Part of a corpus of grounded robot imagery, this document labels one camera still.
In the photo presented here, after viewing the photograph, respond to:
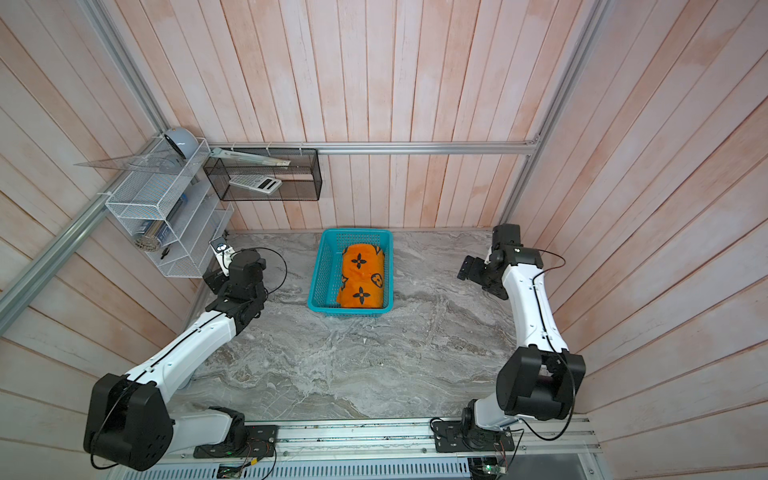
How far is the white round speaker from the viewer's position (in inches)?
32.7

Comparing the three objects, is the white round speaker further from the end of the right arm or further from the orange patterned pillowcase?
the end of the right arm

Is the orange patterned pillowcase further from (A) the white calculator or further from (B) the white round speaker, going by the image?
(B) the white round speaker

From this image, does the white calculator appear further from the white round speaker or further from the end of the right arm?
the end of the right arm

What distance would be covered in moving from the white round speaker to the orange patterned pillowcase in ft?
1.78

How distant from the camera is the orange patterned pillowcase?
3.04 ft

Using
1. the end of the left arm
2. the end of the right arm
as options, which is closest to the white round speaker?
the end of the left arm
